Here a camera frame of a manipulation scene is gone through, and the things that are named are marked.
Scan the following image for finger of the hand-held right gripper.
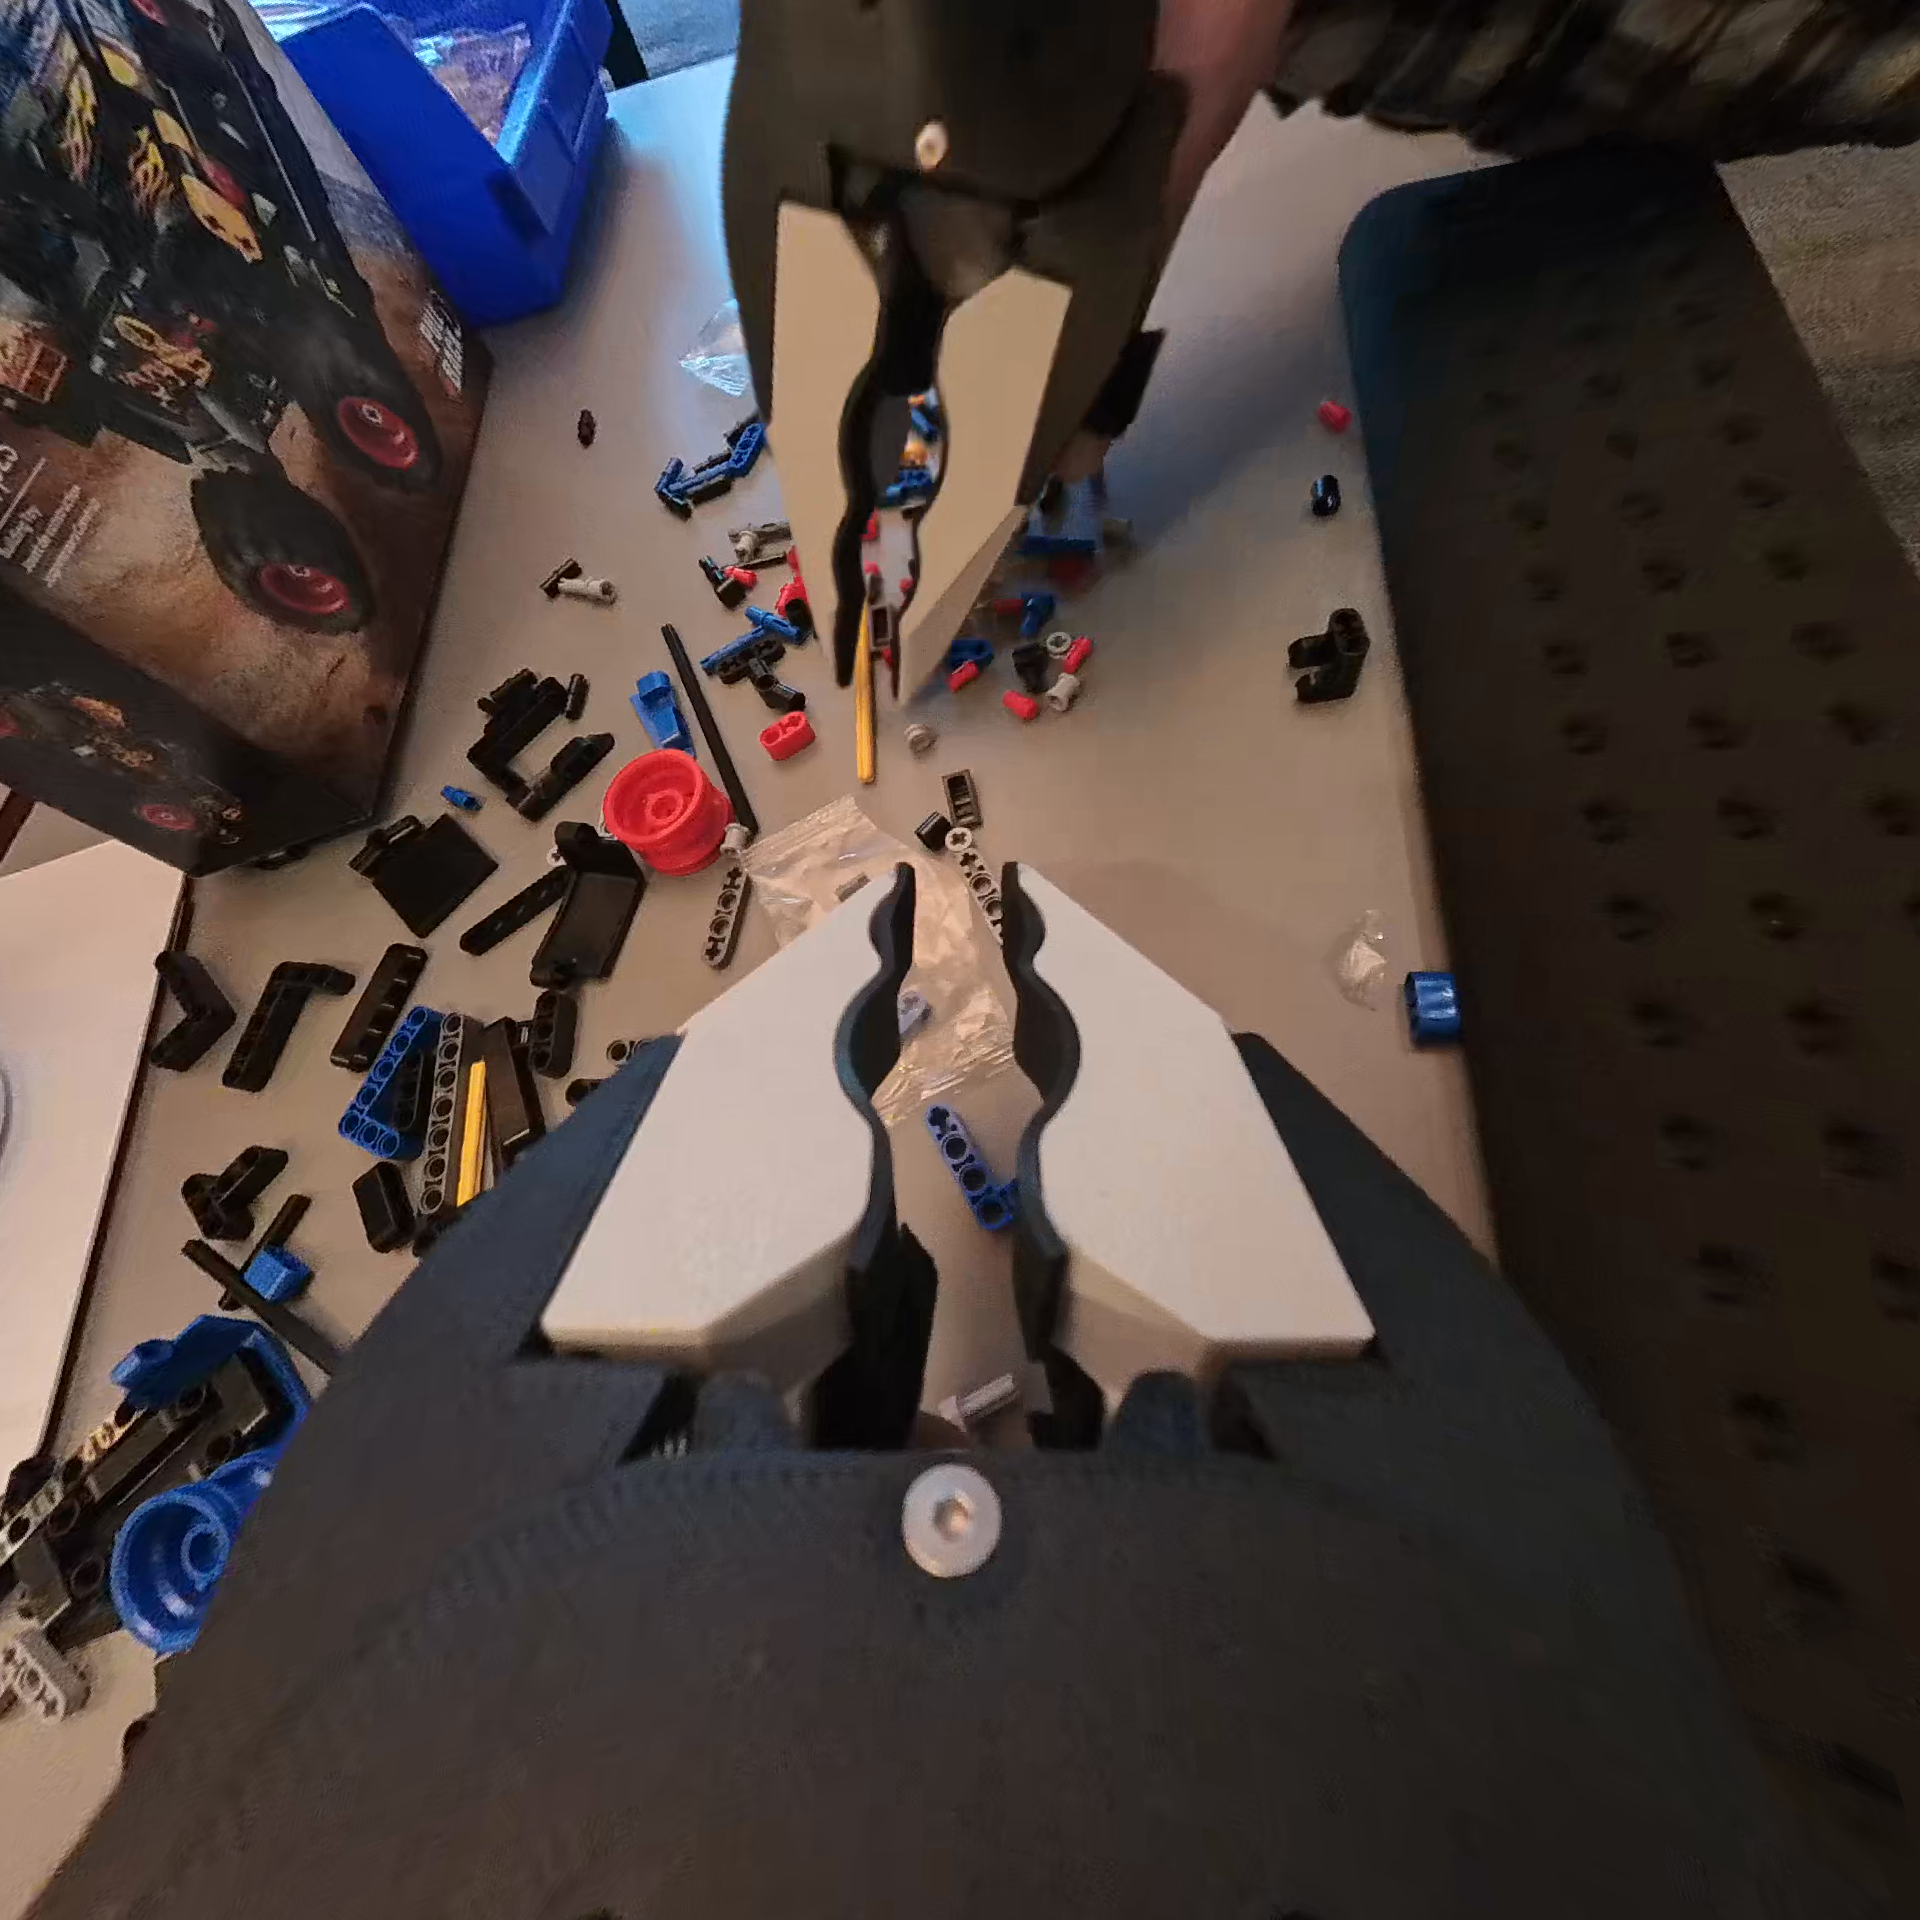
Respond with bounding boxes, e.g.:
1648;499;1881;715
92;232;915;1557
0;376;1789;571
866;266;1078;709
772;198;902;693

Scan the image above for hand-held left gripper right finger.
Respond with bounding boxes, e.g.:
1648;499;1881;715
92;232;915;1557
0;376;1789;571
996;862;1381;1451

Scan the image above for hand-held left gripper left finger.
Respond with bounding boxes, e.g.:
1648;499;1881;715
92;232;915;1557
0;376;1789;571
536;862;943;1451

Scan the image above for person's right forearm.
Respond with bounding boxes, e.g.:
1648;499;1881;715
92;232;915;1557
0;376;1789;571
1267;0;1920;170

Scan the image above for grey desk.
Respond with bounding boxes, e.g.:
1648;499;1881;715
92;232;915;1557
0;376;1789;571
0;53;1502;1802

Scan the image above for person's right hand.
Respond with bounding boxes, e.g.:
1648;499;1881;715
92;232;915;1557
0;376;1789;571
1154;0;1297;228

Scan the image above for pile of small coloured pins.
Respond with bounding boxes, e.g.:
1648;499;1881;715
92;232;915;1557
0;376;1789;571
653;421;1143;768

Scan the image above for blue holed toy beam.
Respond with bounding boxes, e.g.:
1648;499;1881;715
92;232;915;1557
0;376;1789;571
924;1103;1027;1237

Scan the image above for small clear plastic scrap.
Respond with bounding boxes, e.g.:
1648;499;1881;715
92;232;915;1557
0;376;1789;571
1326;907;1399;1010

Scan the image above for black curved toy panel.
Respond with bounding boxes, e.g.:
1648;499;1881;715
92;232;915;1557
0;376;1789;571
529;823;651;991

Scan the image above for long black toy axle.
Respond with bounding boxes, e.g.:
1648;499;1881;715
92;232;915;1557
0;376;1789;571
660;625;761;835

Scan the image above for clear plastic bag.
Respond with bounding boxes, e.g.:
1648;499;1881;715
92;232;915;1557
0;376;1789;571
742;795;1040;1128

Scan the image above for stack of black toy beams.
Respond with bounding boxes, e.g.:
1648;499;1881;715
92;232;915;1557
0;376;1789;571
150;944;602;1255

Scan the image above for red toy wheel hub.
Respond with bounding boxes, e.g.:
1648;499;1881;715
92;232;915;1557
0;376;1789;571
602;751;735;877

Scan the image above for blue storage bin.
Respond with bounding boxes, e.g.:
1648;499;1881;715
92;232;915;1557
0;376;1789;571
276;0;619;330

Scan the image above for black flat toy panel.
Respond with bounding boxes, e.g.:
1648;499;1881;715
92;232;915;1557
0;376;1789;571
353;815;500;941

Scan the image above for small black angled connector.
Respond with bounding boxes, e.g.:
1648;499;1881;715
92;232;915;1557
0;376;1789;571
510;732;619;825

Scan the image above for large black angled connector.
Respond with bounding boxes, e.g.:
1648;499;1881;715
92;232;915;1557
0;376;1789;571
468;670;590;783

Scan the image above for black dimpled mat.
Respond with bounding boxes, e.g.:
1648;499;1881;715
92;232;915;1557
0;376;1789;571
1339;151;1920;1920

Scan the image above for monster truck toy set box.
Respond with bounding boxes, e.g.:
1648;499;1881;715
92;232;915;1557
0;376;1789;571
0;0;499;881

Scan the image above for blue toy wheel hub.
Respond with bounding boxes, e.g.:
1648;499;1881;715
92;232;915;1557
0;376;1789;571
108;1447;291;1657

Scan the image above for white booklet stand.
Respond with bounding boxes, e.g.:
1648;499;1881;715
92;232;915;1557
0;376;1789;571
0;840;195;1481

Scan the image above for black and blue chassis assembly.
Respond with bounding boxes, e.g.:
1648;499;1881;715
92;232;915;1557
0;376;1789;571
0;1316;319;1721

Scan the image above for blue open frame beam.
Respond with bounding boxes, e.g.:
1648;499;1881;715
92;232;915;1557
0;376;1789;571
339;1005;453;1161

